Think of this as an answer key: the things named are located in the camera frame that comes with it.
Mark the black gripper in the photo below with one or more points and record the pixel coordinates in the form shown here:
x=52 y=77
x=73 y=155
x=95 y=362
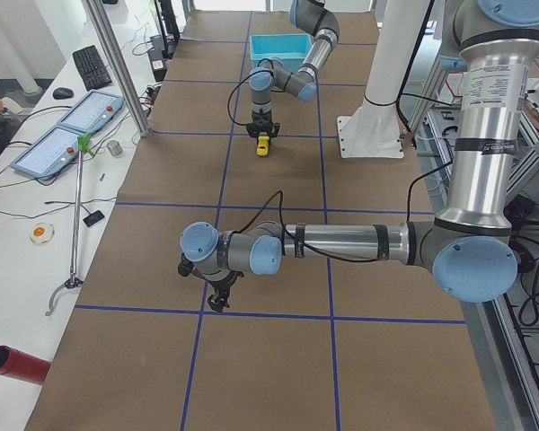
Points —
x=260 y=119
x=221 y=285

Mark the yellow beetle toy car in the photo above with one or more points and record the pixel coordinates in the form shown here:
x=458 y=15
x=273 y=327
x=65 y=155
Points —
x=263 y=145

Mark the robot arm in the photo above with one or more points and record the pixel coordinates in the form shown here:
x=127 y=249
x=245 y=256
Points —
x=466 y=246
x=312 y=18

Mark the fried egg toy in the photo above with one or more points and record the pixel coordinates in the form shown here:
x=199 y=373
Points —
x=42 y=233

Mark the light blue plastic bin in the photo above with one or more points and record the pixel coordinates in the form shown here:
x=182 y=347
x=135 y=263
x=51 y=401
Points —
x=289 y=49

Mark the small black phone device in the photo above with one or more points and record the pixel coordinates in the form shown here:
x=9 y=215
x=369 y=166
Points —
x=93 y=218

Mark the small silver metal cylinder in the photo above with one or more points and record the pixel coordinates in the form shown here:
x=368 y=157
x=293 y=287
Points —
x=114 y=148

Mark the far teach pendant tablet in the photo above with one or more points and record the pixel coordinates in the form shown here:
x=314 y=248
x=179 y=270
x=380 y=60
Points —
x=93 y=112

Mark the teach pendant tablet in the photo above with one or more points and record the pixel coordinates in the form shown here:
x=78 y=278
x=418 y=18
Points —
x=51 y=153
x=93 y=112

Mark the black keyboard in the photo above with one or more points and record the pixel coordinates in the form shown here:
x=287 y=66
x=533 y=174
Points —
x=91 y=68

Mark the metal reacher grabber tool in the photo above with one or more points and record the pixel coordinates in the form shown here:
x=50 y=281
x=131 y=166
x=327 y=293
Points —
x=73 y=281

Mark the black computer mouse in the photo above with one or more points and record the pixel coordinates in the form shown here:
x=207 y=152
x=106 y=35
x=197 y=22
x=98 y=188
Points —
x=63 y=93

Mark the near teach pendant tablet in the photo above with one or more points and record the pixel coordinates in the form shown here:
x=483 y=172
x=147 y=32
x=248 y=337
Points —
x=51 y=153

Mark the red cylinder tube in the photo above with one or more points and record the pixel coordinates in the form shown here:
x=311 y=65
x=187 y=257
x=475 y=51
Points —
x=22 y=366

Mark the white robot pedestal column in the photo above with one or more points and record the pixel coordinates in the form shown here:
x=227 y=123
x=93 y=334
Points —
x=373 y=130

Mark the grey aluminium frame post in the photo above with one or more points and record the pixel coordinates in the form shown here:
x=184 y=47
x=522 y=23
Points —
x=110 y=46

